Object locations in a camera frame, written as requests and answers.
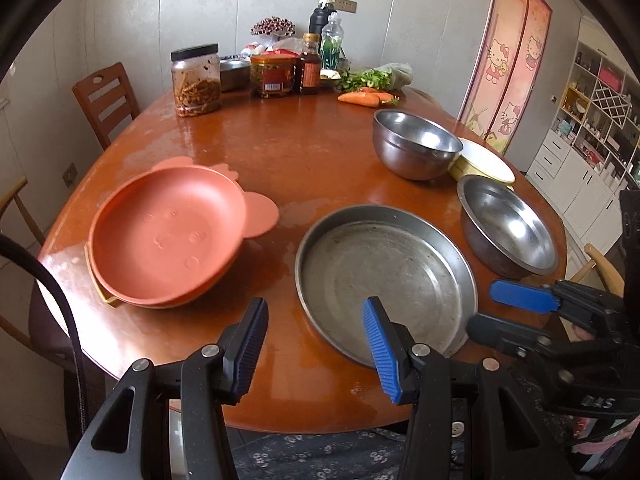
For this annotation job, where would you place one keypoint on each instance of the carrot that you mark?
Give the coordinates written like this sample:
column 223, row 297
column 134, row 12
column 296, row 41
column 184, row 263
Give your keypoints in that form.
column 382, row 94
column 360, row 99

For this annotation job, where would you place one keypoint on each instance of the round stainless steel tray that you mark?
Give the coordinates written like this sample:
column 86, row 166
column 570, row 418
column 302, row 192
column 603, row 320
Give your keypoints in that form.
column 380, row 280

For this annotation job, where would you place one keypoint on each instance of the pink cartoon cat curtain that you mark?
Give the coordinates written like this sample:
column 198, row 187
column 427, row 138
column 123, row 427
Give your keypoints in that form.
column 505, row 60

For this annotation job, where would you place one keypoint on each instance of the wooden slat-back chair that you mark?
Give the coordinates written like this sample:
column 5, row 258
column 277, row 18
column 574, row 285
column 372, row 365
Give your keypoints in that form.
column 107, row 100

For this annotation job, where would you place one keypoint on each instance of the black thermos flask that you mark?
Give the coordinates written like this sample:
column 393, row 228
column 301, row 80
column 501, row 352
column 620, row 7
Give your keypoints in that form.
column 318, row 17

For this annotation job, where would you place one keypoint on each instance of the low wall outlet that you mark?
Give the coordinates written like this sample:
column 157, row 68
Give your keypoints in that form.
column 70, row 172

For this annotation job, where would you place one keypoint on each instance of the white shelf cabinet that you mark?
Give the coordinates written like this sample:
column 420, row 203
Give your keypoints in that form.
column 590, row 180

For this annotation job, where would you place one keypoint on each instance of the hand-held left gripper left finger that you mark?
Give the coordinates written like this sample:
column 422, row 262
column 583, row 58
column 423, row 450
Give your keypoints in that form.
column 247, row 355

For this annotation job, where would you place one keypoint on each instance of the dark soy sauce bottle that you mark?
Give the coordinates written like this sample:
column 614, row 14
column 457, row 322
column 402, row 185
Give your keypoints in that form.
column 310, row 67

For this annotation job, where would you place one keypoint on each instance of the red tissue pack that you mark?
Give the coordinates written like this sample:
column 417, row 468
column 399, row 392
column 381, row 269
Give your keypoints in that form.
column 286, row 52

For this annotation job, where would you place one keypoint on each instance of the black-lidded pickle jar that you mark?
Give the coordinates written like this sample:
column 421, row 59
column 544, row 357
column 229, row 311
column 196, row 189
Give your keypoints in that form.
column 197, row 85

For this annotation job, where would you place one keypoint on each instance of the white bowl with yellow outside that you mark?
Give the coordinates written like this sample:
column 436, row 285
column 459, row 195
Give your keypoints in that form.
column 487, row 162

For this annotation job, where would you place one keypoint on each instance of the dried flower ornament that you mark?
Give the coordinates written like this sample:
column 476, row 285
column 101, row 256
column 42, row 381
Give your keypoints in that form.
column 272, row 26

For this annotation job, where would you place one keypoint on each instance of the red-label sauce jar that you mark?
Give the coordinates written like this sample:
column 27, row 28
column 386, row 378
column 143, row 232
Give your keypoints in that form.
column 271, row 76

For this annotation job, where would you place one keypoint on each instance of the bag of leafy greens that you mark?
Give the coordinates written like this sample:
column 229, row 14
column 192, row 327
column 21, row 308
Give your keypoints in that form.
column 385, row 76

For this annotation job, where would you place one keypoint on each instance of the clear plastic bottle with greens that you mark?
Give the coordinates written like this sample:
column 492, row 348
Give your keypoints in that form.
column 331, row 45

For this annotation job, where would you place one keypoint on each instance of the dark floral clothing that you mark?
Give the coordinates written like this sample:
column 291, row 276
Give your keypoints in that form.
column 310, row 455

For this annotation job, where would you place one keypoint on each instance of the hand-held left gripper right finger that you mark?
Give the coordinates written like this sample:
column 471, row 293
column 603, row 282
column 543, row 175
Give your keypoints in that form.
column 382, row 355

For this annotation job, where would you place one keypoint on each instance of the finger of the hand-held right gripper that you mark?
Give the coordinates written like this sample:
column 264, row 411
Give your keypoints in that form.
column 520, row 296
column 500, row 332

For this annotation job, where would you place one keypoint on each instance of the beige wall socket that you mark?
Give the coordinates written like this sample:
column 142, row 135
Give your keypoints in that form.
column 346, row 5

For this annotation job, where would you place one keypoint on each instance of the small steel bowl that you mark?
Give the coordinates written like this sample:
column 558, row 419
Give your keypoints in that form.
column 234, row 74

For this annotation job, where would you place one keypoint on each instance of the stainless steel bowl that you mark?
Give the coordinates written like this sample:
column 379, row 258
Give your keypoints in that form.
column 505, row 230
column 415, row 145

